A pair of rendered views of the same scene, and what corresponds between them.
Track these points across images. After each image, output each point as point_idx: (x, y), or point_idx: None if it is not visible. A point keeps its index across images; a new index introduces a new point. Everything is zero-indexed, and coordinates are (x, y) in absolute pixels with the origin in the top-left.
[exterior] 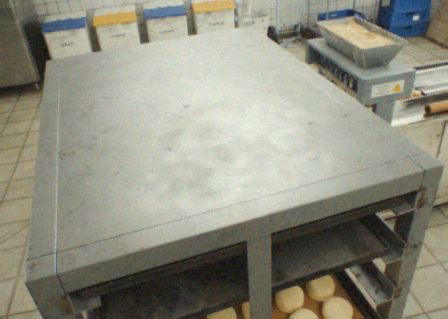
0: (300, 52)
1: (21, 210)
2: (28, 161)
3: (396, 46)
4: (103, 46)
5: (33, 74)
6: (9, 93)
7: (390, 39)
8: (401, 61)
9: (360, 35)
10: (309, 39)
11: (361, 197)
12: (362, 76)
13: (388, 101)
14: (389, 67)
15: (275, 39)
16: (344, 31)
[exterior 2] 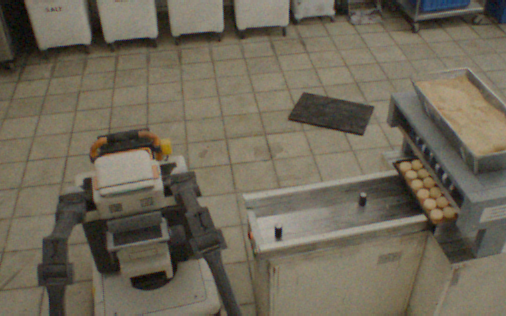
0: (378, 34)
1: None
2: None
3: None
4: (103, 13)
5: (7, 51)
6: None
7: None
8: None
9: (474, 114)
10: (392, 12)
11: None
12: (471, 193)
13: (503, 225)
14: None
15: (345, 10)
16: (450, 98)
